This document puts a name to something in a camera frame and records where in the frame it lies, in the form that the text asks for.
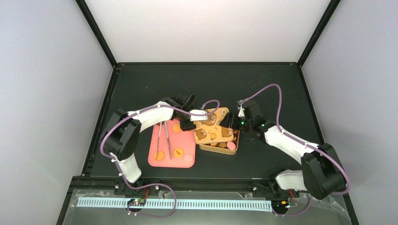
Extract gold cookie tin box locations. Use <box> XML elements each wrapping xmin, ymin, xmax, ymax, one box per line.
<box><xmin>199</xmin><ymin>130</ymin><xmax>240</xmax><ymax>155</ymax></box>

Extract white slotted cable duct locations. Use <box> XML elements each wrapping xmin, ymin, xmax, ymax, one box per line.
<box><xmin>73</xmin><ymin>197</ymin><xmax>273</xmax><ymax>212</ymax></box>

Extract pink plastic tray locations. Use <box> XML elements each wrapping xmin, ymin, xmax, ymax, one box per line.
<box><xmin>148</xmin><ymin>120</ymin><xmax>196</xmax><ymax>168</ymax></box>

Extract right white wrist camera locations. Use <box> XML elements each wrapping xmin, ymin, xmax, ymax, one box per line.
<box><xmin>237</xmin><ymin>98</ymin><xmax>249</xmax><ymax>118</ymax></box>

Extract purple cable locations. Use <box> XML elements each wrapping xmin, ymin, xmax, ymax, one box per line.
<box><xmin>99</xmin><ymin>99</ymin><xmax>221</xmax><ymax>218</ymax></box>
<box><xmin>237</xmin><ymin>83</ymin><xmax>352</xmax><ymax>218</ymax></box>

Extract yellow cookie red mark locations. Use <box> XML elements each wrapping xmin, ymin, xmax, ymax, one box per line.
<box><xmin>173</xmin><ymin>148</ymin><xmax>184</xmax><ymax>158</ymax></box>

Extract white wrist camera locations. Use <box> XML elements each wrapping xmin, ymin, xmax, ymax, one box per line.
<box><xmin>237</xmin><ymin>98</ymin><xmax>249</xmax><ymax>118</ymax></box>
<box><xmin>189</xmin><ymin>109</ymin><xmax>208</xmax><ymax>121</ymax></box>

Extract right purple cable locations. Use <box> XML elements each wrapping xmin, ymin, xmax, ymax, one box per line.
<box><xmin>237</xmin><ymin>83</ymin><xmax>352</xmax><ymax>218</ymax></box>

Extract orange round cookie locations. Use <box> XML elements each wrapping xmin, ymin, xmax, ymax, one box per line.
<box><xmin>172</xmin><ymin>124</ymin><xmax>181</xmax><ymax>133</ymax></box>

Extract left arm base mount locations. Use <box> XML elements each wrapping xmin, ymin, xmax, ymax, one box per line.
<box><xmin>114</xmin><ymin>183</ymin><xmax>159</xmax><ymax>197</ymax></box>

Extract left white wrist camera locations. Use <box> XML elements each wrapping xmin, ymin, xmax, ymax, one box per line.
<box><xmin>189</xmin><ymin>109</ymin><xmax>208</xmax><ymax>121</ymax></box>

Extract pale pink cookie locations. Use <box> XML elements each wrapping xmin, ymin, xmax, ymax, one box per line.
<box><xmin>184</xmin><ymin>154</ymin><xmax>194</xmax><ymax>163</ymax></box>
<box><xmin>226</xmin><ymin>142</ymin><xmax>237</xmax><ymax>150</ymax></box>

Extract clear plastic lid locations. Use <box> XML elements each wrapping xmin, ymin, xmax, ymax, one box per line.
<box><xmin>194</xmin><ymin>107</ymin><xmax>234</xmax><ymax>144</ymax></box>

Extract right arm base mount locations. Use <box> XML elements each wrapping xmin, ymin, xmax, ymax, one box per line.
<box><xmin>247</xmin><ymin>179</ymin><xmax>300</xmax><ymax>200</ymax></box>

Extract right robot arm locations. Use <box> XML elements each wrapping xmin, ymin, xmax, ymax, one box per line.
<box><xmin>220</xmin><ymin>100</ymin><xmax>348</xmax><ymax>200</ymax></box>

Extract metal tongs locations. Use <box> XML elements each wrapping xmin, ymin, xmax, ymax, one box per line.
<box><xmin>156</xmin><ymin>121</ymin><xmax>172</xmax><ymax>159</ymax></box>

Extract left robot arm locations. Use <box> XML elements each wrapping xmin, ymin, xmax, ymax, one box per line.
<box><xmin>100</xmin><ymin>91</ymin><xmax>196</xmax><ymax>183</ymax></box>

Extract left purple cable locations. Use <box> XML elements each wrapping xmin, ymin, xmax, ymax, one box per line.
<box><xmin>99</xmin><ymin>99</ymin><xmax>221</xmax><ymax>218</ymax></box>

